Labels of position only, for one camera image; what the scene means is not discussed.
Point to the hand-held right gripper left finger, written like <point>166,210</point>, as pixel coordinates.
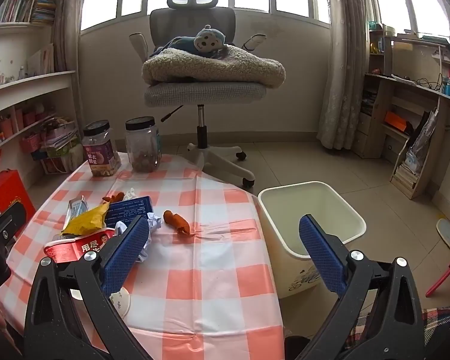
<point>129,251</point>

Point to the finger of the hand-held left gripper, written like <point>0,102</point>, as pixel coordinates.
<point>9,219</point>

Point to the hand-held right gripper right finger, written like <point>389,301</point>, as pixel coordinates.
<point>320,255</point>

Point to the blue cardboard box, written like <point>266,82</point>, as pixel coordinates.
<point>131,208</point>

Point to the yellow snack wrapper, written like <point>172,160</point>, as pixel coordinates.
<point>84,222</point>

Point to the red snack bag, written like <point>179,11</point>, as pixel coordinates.
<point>71,249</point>

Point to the silver foil wrapper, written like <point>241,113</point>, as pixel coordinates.
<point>75,208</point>

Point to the red gift box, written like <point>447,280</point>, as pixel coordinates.
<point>9,189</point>

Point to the floral paper plate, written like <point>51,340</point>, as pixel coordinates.
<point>122,302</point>

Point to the orange checkered tablecloth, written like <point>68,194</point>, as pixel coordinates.
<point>210,270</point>

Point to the pile of papers and bags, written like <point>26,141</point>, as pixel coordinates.
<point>56,142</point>

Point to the purple label nut jar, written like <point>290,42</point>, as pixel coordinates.
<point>101,153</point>

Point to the clear plastic snack jar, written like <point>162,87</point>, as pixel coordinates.
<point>144,146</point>

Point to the red stool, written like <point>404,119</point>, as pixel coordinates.
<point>448,270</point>

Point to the pale bathroom scale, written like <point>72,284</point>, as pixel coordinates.
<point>449,234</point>

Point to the plaid trousers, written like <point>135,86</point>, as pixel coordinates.
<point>442,330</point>

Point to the clear plastic bag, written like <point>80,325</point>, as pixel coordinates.
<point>422,138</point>

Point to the orange flat box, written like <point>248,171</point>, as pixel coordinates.
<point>395,120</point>

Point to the grey office chair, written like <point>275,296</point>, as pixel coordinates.
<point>202,95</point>

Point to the wooden desk shelf unit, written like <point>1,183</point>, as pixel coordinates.
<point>397,93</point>

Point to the beige curtain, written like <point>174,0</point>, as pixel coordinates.
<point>345,63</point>
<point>65,18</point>

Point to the beige fleece blanket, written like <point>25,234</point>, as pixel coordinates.
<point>210,68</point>

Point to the blue monkey plush toy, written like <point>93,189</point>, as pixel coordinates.
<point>206,41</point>

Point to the white wall bookshelf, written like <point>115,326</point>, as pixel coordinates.
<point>26,86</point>

